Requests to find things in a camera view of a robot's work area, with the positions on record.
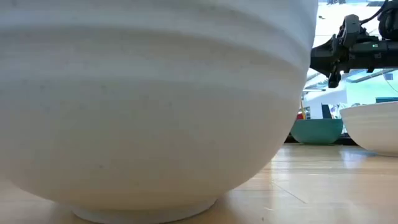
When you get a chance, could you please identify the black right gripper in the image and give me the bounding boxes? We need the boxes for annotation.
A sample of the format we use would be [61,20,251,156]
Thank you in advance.
[310,14,373,88]

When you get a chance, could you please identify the white bowl with teal outside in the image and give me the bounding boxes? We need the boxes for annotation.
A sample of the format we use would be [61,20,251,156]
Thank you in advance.
[290,118,344,146]

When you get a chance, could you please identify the white ceramic bowl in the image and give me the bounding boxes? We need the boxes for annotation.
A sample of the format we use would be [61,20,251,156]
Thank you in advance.
[0,0,319,224]
[339,101,398,157]

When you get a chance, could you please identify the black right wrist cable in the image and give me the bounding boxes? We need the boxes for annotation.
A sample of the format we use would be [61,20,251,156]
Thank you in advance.
[359,0,390,26]

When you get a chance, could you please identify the black aluminium table frame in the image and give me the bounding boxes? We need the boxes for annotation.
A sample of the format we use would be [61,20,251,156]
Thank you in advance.
[284,134,358,146]

